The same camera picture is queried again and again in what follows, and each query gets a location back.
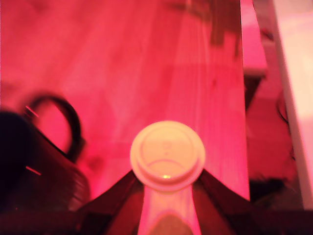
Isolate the white coffee capsule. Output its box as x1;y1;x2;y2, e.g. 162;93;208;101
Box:
129;120;206;194

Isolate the black Elwood mug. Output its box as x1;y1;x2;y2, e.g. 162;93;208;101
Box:
0;95;88;213

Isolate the white furniture panel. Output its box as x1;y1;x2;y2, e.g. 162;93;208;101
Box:
272;0;313;210

